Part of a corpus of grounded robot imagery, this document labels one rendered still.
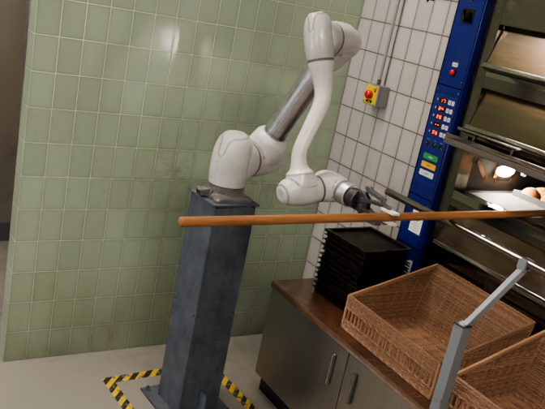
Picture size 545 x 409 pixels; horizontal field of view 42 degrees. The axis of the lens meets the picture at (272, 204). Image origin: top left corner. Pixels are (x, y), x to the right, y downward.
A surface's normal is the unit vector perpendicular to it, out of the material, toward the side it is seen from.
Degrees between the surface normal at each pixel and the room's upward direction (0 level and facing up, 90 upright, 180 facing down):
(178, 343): 90
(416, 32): 90
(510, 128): 70
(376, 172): 90
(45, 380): 0
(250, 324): 90
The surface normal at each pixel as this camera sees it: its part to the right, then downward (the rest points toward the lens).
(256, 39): 0.51, 0.34
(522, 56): -0.72, -0.33
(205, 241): -0.81, 0.01
